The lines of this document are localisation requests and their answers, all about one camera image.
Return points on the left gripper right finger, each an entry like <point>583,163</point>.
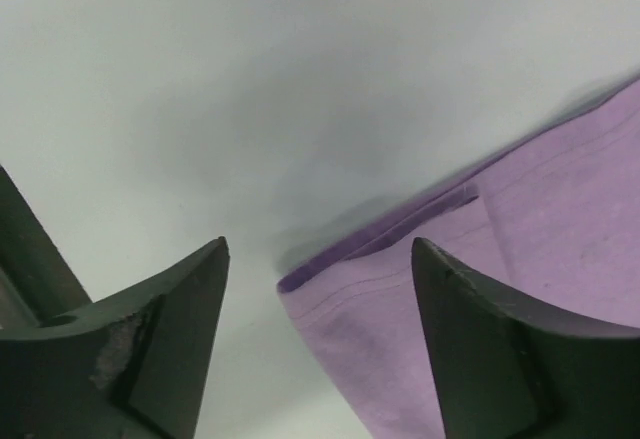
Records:
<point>508,365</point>

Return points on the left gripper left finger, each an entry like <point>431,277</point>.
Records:
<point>132,365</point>

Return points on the purple t shirt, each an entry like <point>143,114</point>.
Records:
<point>555,216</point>

